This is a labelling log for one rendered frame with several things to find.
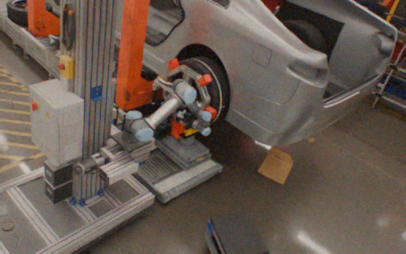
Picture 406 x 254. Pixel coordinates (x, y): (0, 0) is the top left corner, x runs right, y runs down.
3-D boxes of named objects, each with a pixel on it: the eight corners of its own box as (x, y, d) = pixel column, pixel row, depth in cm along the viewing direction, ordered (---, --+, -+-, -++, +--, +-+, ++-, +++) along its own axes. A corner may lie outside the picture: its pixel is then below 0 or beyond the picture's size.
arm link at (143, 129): (134, 134, 277) (189, 86, 282) (143, 146, 267) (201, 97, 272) (126, 126, 268) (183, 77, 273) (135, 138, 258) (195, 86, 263)
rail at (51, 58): (128, 130, 404) (130, 113, 392) (120, 132, 398) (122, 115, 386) (26, 42, 539) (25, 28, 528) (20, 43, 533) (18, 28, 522)
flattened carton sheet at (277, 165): (295, 159, 441) (296, 157, 439) (282, 185, 398) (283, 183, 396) (271, 149, 450) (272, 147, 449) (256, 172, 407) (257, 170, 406)
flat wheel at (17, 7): (59, 17, 617) (59, 2, 604) (41, 30, 561) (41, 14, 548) (20, 9, 617) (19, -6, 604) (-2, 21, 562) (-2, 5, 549)
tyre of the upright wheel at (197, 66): (208, 134, 380) (244, 95, 333) (193, 141, 365) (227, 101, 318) (174, 84, 399) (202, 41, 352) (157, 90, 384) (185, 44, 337)
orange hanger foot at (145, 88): (174, 95, 412) (179, 67, 394) (136, 107, 379) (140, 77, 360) (164, 89, 421) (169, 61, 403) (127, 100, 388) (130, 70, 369)
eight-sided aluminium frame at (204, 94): (202, 133, 350) (214, 82, 320) (197, 136, 345) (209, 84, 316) (164, 105, 379) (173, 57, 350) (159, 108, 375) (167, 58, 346)
